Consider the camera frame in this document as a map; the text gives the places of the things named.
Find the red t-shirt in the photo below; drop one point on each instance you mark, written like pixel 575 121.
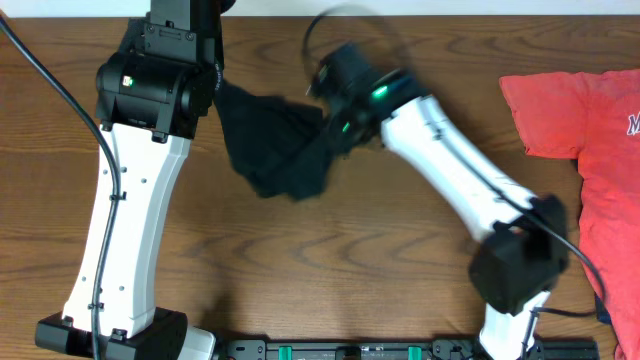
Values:
pixel 593 119

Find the black t-shirt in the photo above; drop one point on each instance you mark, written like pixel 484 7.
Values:
pixel 279 147

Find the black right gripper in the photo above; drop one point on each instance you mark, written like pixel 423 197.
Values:
pixel 338 143

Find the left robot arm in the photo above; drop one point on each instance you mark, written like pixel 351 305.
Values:
pixel 151 94

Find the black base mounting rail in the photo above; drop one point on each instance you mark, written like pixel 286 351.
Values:
pixel 439 349

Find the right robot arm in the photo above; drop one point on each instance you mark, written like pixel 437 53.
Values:
pixel 520 256

